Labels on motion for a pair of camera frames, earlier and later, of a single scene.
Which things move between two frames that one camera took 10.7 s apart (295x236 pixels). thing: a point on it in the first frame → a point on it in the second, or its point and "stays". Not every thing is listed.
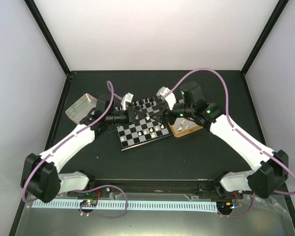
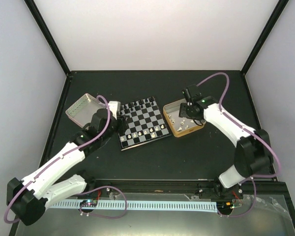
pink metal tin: x=81 y=108 stays
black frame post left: x=47 y=35 stays
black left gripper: x=131 y=112 → x=123 y=124
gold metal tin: x=181 y=126 stays
